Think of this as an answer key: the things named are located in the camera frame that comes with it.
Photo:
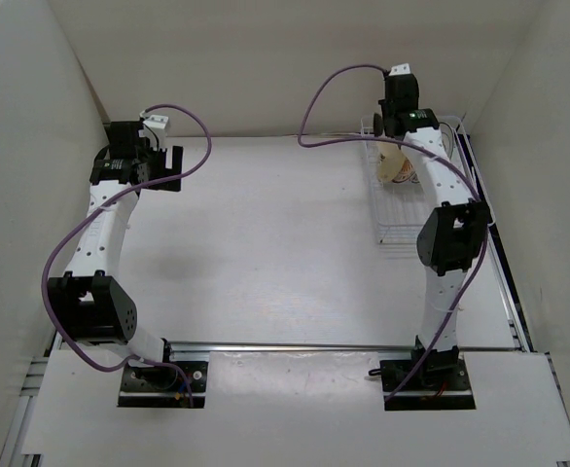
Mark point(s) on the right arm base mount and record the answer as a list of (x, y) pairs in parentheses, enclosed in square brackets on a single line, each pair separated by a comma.
[(440, 384)]

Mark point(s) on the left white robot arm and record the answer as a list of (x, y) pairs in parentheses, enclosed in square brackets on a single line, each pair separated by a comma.
[(88, 300)]

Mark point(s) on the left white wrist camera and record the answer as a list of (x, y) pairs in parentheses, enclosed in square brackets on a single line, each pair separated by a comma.
[(157, 124)]

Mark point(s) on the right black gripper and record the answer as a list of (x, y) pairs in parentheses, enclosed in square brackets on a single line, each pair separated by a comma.
[(385, 109)]

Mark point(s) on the white wire dish rack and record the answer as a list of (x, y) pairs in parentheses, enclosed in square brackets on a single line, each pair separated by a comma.
[(400, 210)]

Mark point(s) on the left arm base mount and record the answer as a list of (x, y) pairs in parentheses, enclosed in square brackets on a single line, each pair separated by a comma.
[(162, 388)]

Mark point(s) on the orange sunburst plate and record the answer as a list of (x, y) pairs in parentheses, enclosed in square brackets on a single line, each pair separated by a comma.
[(405, 173)]

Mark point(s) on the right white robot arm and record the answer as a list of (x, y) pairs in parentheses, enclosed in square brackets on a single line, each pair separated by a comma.
[(450, 243)]

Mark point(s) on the aluminium rail bar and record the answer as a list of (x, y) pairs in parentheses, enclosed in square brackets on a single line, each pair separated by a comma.
[(204, 346)]

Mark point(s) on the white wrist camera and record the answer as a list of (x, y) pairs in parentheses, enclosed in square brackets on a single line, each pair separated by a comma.
[(400, 70), (157, 124)]

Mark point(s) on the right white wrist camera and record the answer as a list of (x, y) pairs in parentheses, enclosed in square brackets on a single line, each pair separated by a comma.
[(400, 70)]

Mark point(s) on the white front board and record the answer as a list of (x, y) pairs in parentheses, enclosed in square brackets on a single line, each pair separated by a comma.
[(281, 409)]

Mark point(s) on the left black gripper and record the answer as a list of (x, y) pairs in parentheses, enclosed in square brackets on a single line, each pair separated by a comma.
[(160, 155)]

